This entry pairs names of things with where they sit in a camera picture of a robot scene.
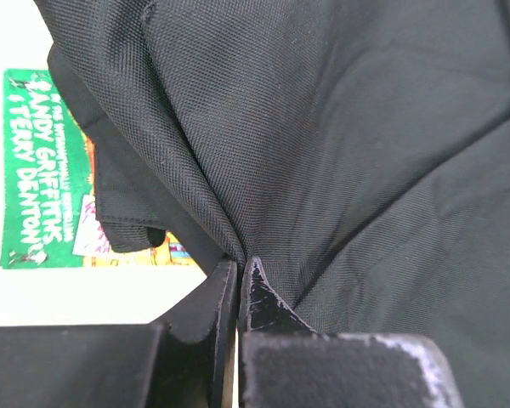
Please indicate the black student backpack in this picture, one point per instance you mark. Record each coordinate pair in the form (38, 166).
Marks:
(360, 149)

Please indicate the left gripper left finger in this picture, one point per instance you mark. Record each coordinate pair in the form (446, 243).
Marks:
(184, 358)

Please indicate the green Treehouse book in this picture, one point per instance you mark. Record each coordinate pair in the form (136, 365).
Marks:
(50, 209)

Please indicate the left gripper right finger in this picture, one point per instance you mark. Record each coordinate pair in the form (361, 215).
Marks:
(284, 362)

